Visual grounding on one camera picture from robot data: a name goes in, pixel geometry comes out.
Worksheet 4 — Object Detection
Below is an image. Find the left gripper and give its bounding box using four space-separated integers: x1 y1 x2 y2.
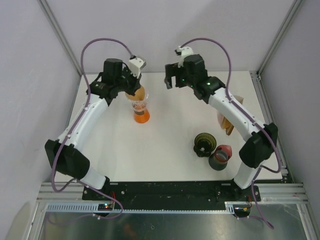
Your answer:
114 66 141 97

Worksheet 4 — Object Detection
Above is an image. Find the single brown coffee filter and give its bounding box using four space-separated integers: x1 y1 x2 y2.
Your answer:
125 85 146 101

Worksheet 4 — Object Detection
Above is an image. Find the clear glass dripper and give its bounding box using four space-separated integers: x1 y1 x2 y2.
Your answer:
129 93 149 112

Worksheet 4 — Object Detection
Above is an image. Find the orange glass flask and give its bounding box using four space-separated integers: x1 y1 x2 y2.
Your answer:
133 109 150 124

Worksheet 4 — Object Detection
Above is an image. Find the brown coffee filter stack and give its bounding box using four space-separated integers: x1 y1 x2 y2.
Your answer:
216 94 245 137

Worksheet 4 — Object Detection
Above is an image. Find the dark green dripper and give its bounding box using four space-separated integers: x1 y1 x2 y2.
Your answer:
193 132 217 158

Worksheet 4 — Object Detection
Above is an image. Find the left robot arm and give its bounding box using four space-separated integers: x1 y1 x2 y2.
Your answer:
45 56 146 200

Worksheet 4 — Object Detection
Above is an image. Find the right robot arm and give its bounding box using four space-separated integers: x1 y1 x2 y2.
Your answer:
164 54 278 201

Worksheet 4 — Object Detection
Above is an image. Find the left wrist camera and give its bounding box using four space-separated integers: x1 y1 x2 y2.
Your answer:
127 56 147 79

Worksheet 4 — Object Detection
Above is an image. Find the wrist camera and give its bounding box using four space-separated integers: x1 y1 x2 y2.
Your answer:
127 56 147 79
174 46 194 68

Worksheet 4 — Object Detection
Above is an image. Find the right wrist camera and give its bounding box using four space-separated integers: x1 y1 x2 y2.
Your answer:
174 46 194 68

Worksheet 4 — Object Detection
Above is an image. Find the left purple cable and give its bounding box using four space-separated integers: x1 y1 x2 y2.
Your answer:
46 37 136 226

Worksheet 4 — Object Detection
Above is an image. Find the left aluminium frame post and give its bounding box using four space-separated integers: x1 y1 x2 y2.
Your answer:
37 0 82 76

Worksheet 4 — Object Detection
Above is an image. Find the aluminium frame post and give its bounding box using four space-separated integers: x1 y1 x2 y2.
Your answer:
37 0 82 76
256 0 305 76

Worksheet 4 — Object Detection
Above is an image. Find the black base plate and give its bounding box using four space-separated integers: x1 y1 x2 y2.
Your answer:
81 179 262 211

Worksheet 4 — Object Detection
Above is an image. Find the right aluminium frame post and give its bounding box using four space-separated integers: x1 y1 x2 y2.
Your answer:
256 0 305 76

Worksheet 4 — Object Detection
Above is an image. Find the grey cable duct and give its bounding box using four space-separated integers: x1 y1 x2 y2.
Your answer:
44 201 251 215

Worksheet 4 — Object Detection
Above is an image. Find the aluminium rail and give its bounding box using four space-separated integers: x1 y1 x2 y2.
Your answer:
36 182 309 204

